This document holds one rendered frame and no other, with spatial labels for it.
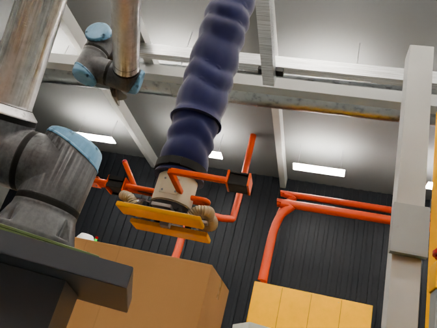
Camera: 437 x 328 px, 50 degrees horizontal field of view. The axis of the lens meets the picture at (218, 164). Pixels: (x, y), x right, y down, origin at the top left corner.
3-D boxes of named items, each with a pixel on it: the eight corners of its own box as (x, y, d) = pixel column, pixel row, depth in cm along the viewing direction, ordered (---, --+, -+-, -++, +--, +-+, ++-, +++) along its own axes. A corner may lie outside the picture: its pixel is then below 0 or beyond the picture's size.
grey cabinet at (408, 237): (425, 259, 258) (428, 210, 270) (428, 257, 253) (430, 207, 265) (387, 253, 262) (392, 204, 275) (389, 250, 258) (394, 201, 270)
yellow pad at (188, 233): (210, 244, 197) (212, 233, 199) (206, 237, 188) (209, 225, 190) (135, 229, 204) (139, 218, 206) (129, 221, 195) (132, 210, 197)
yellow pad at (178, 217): (203, 230, 180) (206, 217, 182) (199, 220, 171) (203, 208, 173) (122, 213, 187) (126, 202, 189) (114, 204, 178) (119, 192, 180)
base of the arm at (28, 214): (71, 253, 99) (90, 210, 102) (-18, 222, 95) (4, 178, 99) (69, 261, 116) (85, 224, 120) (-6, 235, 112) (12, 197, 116)
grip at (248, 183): (250, 196, 165) (252, 183, 168) (248, 186, 158) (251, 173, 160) (227, 191, 167) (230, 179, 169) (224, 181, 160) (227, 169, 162)
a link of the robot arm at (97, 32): (78, 38, 159) (90, 17, 163) (91, 62, 170) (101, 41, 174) (103, 42, 157) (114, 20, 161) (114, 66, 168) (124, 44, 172)
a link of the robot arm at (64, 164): (74, 205, 102) (104, 136, 109) (0, 181, 102) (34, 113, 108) (84, 220, 116) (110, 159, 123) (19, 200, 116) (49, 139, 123)
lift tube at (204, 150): (207, 193, 203) (255, 15, 246) (198, 171, 184) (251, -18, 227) (160, 185, 208) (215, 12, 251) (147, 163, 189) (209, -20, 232)
